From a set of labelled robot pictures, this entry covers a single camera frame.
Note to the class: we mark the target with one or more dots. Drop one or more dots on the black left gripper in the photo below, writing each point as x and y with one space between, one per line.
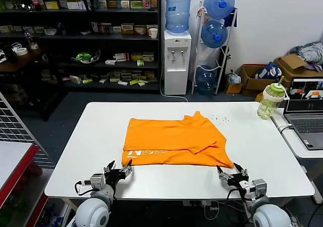
114 176

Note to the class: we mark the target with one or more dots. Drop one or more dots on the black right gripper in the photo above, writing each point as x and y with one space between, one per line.
234 179

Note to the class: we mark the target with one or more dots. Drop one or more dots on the orange t-shirt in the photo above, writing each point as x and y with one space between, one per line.
171 136

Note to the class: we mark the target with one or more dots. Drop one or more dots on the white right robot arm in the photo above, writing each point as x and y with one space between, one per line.
270 215

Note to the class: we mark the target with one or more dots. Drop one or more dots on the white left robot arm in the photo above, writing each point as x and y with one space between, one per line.
92 212

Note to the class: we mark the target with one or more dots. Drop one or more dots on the pile of striped clothes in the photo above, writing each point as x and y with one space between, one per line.
313 51

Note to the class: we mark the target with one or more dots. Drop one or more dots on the scattered dark crumbs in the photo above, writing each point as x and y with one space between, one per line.
219 118

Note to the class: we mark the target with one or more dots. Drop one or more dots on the white side table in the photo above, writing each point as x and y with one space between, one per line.
294 142

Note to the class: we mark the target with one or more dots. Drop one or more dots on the green lid drink bottle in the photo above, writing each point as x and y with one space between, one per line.
268 103

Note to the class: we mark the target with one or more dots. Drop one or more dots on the yellow paper bag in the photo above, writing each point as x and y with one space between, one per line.
260 97

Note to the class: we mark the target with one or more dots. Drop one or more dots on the small brown cardboard box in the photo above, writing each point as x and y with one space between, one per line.
233 88

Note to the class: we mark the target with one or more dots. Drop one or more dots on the grey laptop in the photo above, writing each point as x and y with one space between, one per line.
308 126

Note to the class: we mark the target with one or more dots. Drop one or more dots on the open cardboard box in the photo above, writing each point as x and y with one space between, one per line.
249 84

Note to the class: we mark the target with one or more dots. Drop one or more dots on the grey plastic bag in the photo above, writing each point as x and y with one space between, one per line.
233 78

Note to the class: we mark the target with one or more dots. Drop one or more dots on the white carton with green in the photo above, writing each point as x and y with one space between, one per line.
75 79

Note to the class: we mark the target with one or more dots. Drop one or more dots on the white water dispenser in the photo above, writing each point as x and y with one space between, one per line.
176 80

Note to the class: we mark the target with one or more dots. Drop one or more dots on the white metal jug rack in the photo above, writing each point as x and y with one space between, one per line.
222 68

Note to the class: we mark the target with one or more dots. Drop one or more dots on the blue white package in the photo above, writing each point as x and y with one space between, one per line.
265 71

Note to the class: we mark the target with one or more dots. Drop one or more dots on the red white medicine box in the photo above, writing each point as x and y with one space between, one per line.
121 57

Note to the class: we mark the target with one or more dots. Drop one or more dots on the green white bowl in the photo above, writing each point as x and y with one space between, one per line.
85 56

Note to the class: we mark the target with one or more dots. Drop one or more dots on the cardboard box with flaps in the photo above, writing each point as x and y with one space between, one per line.
292 63

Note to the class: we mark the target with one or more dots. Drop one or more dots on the black shelving unit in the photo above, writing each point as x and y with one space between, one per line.
75 43

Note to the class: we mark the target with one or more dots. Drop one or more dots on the white paper cup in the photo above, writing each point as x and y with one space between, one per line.
153 33

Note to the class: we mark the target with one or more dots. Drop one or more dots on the yellow orange medicine box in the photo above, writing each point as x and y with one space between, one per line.
127 28

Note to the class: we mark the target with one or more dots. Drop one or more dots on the brown wooden desk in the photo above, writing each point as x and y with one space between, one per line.
25 58

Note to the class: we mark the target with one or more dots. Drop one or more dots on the clear plastic bottle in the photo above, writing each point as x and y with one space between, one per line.
31 41

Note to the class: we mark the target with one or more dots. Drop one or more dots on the white tape roll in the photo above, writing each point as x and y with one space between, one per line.
17 52

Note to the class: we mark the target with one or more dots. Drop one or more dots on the black flask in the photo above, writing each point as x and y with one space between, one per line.
10 54

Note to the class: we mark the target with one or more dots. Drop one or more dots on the green medicine box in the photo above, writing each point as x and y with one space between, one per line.
136 4

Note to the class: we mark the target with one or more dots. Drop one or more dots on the blue water jug with label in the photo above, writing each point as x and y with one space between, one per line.
178 12

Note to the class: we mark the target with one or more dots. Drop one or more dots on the white flat box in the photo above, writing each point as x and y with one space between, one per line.
73 5

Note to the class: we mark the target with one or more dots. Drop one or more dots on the pink colourful box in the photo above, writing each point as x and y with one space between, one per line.
146 1

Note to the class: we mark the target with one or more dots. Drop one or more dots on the cola bottle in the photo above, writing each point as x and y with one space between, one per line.
37 3

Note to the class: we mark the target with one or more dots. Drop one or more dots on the shiny dark round bowl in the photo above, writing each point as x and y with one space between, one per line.
26 4

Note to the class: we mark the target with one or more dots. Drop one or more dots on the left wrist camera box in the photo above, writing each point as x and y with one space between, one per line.
97 180

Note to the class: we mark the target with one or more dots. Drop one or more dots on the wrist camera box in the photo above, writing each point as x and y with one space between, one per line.
97 180
258 186

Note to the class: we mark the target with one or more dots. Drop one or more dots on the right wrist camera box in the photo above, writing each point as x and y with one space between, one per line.
258 186

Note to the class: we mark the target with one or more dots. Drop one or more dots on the red frame white cart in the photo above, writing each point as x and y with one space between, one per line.
12 156

